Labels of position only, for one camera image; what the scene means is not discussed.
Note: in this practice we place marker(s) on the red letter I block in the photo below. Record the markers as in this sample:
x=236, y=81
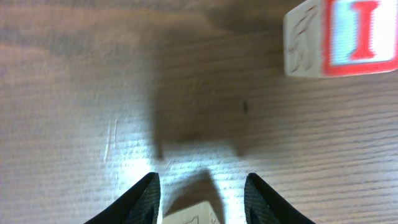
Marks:
x=340, y=38

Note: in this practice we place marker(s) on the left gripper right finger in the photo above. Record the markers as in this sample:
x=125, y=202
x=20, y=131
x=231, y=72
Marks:
x=263, y=205

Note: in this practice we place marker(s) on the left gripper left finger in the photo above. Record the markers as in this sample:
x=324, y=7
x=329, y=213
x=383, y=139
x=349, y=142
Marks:
x=139, y=205

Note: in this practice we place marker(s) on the red letter A block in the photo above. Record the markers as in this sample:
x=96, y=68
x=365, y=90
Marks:
x=200, y=213

